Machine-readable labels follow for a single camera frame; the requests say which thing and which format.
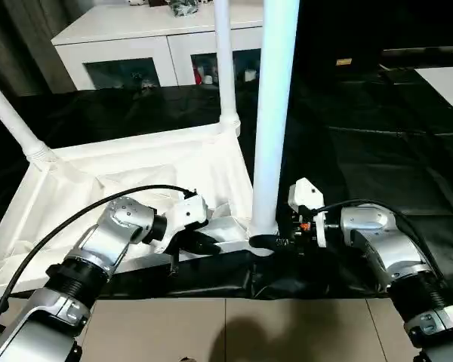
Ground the white plastic table top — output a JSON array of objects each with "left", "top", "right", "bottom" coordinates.
[{"left": 0, "top": 121, "right": 277, "bottom": 303}]

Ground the white plastic table leg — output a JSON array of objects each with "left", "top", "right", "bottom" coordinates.
[
  {"left": 248, "top": 0, "right": 302, "bottom": 243},
  {"left": 212, "top": 0, "right": 242, "bottom": 132},
  {"left": 0, "top": 69, "right": 57, "bottom": 166}
]

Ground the black work mat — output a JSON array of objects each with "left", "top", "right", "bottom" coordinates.
[{"left": 0, "top": 67, "right": 453, "bottom": 302}]

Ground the white sideboard cabinet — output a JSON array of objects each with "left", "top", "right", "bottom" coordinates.
[{"left": 51, "top": 0, "right": 268, "bottom": 92}]

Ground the dark long bar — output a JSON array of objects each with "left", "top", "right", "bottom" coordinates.
[{"left": 381, "top": 46, "right": 453, "bottom": 58}]

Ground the dark clutter on cabinet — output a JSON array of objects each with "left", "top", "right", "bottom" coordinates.
[{"left": 168, "top": 0, "right": 204, "bottom": 19}]

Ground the grey curtain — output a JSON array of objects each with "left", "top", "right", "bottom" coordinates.
[{"left": 0, "top": 0, "right": 79, "bottom": 100}]

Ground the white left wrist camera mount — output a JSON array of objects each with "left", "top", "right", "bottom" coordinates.
[{"left": 153, "top": 193, "right": 211, "bottom": 256}]

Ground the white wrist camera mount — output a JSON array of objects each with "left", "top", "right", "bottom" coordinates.
[
  {"left": 287, "top": 176, "right": 330, "bottom": 250},
  {"left": 153, "top": 193, "right": 211, "bottom": 256}
]

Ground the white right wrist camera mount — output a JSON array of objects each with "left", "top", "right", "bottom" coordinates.
[{"left": 287, "top": 176, "right": 330, "bottom": 250}]

